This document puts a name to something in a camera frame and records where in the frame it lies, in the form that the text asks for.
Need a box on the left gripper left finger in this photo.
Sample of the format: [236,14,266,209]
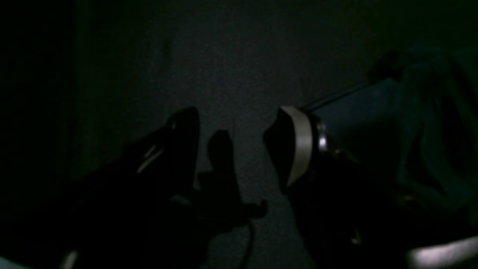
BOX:
[127,107,200,202]

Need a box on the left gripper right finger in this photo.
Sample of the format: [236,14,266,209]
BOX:
[263,106,359,195]

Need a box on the dark navy t-shirt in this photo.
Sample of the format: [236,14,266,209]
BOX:
[306,45,477,213]

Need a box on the black table cloth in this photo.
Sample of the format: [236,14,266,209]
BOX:
[69,0,477,269]

